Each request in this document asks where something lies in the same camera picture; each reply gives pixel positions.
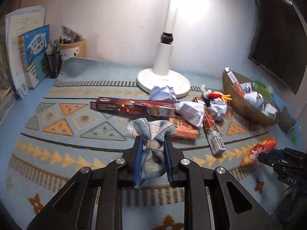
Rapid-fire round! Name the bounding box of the bunch of pens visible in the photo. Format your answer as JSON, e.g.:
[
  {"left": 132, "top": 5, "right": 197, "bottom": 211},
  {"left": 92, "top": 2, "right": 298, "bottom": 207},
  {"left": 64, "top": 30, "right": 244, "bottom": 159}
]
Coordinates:
[{"left": 45, "top": 36, "right": 62, "bottom": 56}]

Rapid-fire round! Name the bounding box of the small chicken plush toy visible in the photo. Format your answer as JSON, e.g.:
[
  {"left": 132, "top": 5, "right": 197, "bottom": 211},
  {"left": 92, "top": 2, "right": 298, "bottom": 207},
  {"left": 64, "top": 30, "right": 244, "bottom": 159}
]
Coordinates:
[{"left": 200, "top": 85, "right": 233, "bottom": 106}]

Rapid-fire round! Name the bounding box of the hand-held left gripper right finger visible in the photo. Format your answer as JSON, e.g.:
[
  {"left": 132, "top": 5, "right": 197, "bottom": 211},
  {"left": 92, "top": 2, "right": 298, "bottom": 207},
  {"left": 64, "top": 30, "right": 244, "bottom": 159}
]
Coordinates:
[{"left": 164, "top": 135, "right": 283, "bottom": 230}]

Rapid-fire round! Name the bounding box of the wooden organizer box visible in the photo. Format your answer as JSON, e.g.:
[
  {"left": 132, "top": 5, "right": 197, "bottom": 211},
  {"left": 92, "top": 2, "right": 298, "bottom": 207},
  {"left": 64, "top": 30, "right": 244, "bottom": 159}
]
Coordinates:
[{"left": 59, "top": 38, "right": 87, "bottom": 58}]

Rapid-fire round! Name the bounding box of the row of upright books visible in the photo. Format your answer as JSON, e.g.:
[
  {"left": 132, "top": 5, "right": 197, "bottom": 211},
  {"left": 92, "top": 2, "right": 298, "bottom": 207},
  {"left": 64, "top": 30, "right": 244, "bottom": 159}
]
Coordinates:
[{"left": 0, "top": 5, "right": 51, "bottom": 99}]

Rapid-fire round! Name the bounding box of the black monitor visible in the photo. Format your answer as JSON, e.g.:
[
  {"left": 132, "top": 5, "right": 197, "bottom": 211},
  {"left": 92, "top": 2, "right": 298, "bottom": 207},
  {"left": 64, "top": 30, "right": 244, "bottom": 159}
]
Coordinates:
[{"left": 248, "top": 0, "right": 307, "bottom": 95}]

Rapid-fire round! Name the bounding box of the black mesh pen holder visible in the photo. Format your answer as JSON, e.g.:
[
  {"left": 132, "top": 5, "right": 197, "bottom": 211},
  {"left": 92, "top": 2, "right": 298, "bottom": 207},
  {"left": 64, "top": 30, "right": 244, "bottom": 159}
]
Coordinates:
[{"left": 44, "top": 51, "right": 63, "bottom": 79}]

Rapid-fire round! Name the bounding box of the printed card sheet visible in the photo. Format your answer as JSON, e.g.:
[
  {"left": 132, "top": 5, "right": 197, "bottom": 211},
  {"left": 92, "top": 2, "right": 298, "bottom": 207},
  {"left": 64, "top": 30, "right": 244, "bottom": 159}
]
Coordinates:
[{"left": 60, "top": 26, "right": 84, "bottom": 44}]

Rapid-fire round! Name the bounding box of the glass cup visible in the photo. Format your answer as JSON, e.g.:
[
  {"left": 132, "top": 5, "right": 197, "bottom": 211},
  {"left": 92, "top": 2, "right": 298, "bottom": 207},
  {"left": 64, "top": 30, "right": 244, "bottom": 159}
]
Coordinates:
[{"left": 278, "top": 105, "right": 298, "bottom": 134}]

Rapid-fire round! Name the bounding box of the narrow printed snack box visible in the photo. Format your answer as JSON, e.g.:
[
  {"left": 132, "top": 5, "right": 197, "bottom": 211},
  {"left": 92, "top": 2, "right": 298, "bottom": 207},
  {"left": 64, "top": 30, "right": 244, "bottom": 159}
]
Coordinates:
[{"left": 203, "top": 121, "right": 226, "bottom": 158}]

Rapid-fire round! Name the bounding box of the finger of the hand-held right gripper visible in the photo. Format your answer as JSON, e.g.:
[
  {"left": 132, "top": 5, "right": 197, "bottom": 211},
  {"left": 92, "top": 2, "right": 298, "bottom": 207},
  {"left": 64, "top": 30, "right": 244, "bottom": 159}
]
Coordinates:
[{"left": 257, "top": 149, "right": 286, "bottom": 168}]

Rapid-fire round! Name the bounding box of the orange box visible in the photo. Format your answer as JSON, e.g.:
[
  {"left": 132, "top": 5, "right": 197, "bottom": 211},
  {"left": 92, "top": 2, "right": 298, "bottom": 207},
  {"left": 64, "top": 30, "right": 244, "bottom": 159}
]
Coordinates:
[{"left": 168, "top": 116, "right": 201, "bottom": 140}]

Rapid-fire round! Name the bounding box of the stack of flat workbooks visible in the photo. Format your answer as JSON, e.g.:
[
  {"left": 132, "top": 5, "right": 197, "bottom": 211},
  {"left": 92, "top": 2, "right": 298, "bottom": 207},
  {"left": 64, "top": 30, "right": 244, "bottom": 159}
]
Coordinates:
[{"left": 0, "top": 86, "right": 17, "bottom": 125}]

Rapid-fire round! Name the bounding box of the blue patterned woven mat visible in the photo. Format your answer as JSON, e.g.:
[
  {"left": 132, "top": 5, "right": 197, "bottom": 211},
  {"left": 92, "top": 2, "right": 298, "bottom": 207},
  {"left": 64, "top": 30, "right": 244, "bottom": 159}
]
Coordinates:
[{"left": 5, "top": 57, "right": 300, "bottom": 230}]

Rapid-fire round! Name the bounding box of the white desk lamp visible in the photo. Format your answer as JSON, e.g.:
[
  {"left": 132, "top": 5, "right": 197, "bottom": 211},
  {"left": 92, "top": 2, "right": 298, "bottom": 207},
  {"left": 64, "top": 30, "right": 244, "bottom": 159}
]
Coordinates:
[{"left": 136, "top": 0, "right": 191, "bottom": 99}]

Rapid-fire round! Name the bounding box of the plaid cloth bow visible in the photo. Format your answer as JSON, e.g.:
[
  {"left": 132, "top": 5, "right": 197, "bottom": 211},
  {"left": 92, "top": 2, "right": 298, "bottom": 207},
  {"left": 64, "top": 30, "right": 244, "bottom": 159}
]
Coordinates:
[{"left": 124, "top": 117, "right": 177, "bottom": 189}]

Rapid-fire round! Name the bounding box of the orange snack packet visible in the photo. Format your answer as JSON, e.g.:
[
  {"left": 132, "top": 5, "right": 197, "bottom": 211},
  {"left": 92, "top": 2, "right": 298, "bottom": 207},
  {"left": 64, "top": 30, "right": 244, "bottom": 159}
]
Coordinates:
[{"left": 240, "top": 137, "right": 276, "bottom": 167}]

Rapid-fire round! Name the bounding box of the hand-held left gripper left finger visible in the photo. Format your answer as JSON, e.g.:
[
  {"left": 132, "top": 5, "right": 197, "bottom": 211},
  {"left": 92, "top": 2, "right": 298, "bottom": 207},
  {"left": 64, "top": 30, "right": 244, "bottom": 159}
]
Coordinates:
[{"left": 26, "top": 135, "right": 145, "bottom": 230}]

